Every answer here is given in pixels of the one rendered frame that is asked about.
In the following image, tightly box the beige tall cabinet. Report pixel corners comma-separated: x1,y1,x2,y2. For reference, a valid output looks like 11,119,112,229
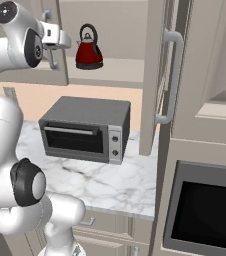
150,0,226,256

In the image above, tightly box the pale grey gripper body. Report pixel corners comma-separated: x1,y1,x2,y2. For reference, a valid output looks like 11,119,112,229
41,29,73,51

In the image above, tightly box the black built-in oven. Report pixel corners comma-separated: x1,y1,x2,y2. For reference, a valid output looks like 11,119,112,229
162,159,226,256

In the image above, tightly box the beige wall cabinet body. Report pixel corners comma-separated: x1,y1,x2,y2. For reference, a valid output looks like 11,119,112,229
58,0,150,90

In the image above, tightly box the grey toaster oven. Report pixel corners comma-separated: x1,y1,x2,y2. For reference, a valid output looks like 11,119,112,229
38,95,132,166

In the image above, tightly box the beige drawer front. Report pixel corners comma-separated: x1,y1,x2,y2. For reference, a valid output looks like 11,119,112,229
70,234,133,256
72,208,133,242

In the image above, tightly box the grey wall socket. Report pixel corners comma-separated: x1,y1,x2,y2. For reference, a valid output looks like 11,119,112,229
2,86,20,106

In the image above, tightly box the grey toaster oven door handle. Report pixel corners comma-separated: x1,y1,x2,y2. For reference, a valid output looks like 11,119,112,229
43,125,99,137

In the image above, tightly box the red kettle with black handle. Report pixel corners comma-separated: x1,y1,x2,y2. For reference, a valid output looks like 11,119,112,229
74,23,105,71

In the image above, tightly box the grey drawer handle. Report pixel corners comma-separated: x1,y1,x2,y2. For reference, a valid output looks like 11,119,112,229
79,216,96,227

